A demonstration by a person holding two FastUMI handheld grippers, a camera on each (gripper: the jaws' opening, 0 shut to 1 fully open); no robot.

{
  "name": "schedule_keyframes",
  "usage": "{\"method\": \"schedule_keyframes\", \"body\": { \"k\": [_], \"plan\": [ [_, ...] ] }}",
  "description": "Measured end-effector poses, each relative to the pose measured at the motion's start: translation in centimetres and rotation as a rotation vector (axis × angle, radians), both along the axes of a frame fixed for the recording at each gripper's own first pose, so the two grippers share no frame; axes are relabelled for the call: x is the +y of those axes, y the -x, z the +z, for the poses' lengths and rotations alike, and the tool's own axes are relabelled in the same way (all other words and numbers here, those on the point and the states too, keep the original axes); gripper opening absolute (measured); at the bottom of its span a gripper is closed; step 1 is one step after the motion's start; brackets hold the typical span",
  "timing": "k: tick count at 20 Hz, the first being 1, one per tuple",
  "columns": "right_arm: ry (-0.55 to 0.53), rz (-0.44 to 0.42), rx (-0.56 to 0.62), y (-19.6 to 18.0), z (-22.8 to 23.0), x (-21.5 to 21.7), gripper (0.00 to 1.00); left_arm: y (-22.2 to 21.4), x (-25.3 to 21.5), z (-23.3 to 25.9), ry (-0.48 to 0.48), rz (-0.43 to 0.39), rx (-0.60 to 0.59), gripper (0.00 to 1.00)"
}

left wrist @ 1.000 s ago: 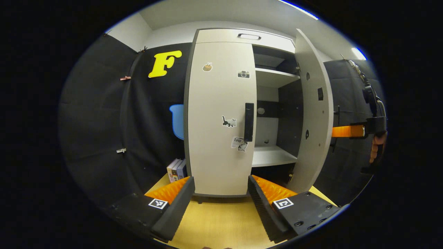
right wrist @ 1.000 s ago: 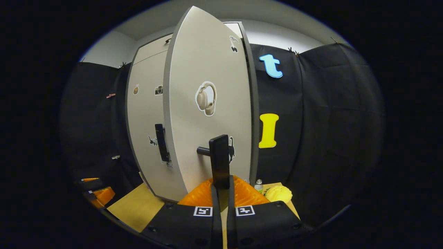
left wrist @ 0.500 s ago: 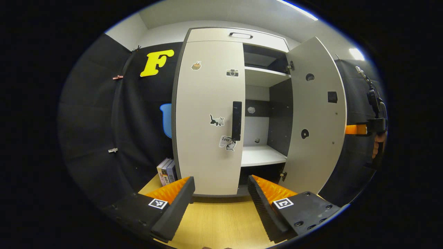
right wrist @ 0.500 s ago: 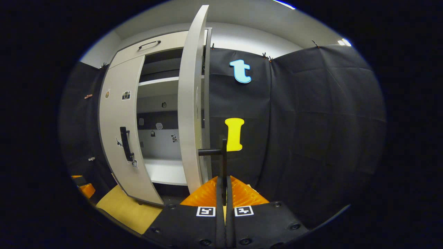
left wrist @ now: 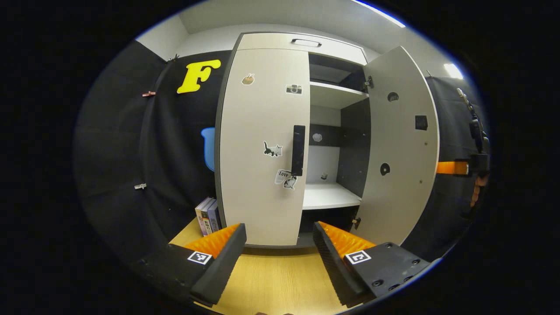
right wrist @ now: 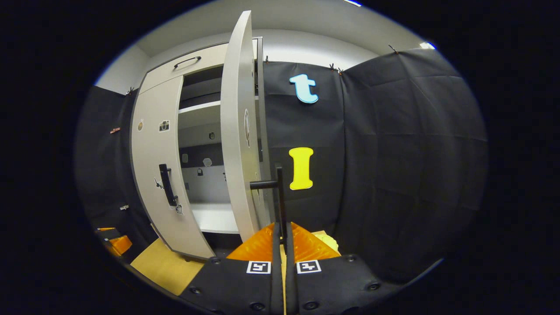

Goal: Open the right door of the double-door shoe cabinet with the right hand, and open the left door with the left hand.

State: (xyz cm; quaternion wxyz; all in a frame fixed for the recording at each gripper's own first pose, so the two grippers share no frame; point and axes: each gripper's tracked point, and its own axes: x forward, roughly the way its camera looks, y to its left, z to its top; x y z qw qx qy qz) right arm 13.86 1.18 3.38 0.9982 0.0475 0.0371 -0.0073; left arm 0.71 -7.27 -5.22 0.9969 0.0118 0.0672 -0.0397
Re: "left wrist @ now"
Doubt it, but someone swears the black backdrop cloth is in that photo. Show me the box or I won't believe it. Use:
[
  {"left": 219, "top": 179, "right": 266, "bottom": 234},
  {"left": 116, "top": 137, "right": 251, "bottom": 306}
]
[
  {"left": 400, "top": 77, "right": 490, "bottom": 261},
  {"left": 73, "top": 40, "right": 232, "bottom": 263}
]

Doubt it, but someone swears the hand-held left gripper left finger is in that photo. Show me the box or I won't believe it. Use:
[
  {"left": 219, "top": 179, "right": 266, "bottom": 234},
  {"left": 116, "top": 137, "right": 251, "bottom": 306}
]
[{"left": 131, "top": 223, "right": 247, "bottom": 308}]

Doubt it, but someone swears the double-door shoe cabinet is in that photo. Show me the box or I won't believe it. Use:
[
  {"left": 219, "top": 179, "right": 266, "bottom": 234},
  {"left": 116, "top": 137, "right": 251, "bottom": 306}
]
[{"left": 213, "top": 31, "right": 440, "bottom": 250}]

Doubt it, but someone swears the black door handle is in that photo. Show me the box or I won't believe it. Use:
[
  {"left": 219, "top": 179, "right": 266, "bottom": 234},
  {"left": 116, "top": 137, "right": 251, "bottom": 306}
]
[{"left": 291, "top": 125, "right": 306, "bottom": 177}]

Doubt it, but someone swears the white cabinet shelf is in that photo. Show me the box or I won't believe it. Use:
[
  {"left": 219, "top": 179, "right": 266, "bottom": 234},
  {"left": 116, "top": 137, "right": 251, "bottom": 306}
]
[
  {"left": 310, "top": 81, "right": 369, "bottom": 110},
  {"left": 302, "top": 182, "right": 363, "bottom": 210}
]

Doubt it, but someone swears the white paperback book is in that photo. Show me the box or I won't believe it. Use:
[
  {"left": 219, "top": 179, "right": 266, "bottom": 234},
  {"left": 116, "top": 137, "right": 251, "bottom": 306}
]
[{"left": 195, "top": 197, "right": 210, "bottom": 237}]

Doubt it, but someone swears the long ceiling light strip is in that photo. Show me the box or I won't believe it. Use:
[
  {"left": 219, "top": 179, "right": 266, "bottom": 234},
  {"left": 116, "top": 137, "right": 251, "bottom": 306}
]
[{"left": 350, "top": 0, "right": 406, "bottom": 28}]

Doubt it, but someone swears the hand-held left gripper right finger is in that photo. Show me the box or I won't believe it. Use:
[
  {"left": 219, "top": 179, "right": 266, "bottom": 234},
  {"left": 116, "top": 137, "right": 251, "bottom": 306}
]
[{"left": 313, "top": 222, "right": 442, "bottom": 309}]

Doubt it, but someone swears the purple cover book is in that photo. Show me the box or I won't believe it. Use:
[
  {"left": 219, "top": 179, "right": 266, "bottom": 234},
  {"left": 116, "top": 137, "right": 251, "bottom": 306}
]
[{"left": 208, "top": 202, "right": 222, "bottom": 232}]

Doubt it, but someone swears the white shoe cabinet door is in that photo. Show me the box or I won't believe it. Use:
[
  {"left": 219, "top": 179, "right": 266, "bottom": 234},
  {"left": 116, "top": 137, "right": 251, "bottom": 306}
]
[
  {"left": 217, "top": 48, "right": 311, "bottom": 247},
  {"left": 352, "top": 45, "right": 439, "bottom": 246}
]

